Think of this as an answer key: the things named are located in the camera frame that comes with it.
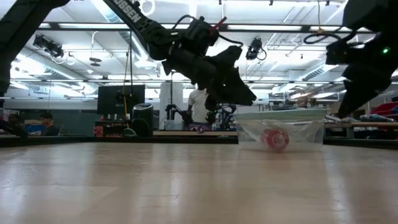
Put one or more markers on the red storage bin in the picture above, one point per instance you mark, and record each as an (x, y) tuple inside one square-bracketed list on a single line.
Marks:
[(385, 109)]

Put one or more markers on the seated person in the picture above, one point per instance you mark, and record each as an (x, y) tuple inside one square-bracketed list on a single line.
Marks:
[(49, 126)]

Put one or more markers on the wooden workbench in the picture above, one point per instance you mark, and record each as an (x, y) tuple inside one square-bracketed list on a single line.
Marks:
[(367, 125)]

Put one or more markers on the grey wrapped bundle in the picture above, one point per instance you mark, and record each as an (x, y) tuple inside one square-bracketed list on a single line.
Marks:
[(376, 118)]

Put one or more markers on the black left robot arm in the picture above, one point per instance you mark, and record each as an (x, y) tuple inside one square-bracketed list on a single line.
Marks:
[(133, 15)]

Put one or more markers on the clear plastic food container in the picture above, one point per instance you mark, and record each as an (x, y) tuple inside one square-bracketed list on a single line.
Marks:
[(320, 141)]

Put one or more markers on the black background robot arm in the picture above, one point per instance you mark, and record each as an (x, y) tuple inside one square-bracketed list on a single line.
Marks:
[(225, 112), (177, 110)]

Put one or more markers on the standing person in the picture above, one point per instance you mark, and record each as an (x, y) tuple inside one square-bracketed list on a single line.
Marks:
[(199, 102)]

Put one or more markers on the red elastic bandage roll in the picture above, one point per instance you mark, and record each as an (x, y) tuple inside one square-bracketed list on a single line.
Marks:
[(275, 140)]

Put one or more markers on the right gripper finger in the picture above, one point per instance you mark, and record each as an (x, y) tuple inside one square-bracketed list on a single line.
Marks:
[(354, 101)]

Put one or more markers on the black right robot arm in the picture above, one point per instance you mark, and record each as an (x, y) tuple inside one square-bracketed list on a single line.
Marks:
[(370, 12)]

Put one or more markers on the yellow hanging tag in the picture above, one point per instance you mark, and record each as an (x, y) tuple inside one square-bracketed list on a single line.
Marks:
[(320, 30)]

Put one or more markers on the dark shelf with items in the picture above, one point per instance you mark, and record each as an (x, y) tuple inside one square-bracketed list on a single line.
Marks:
[(109, 129)]

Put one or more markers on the black hanging camera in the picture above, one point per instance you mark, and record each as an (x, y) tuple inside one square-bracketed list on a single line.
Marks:
[(253, 51), (53, 49)]

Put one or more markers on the clear plastic zipper bag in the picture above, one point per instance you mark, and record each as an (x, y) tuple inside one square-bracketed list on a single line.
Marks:
[(301, 132)]

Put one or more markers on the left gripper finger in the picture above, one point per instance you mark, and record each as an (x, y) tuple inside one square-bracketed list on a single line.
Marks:
[(237, 93), (211, 103)]

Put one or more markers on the long light bar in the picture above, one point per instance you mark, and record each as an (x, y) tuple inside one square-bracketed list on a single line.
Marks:
[(264, 28)]

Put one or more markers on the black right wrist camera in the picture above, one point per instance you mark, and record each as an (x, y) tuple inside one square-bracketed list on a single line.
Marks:
[(339, 52)]

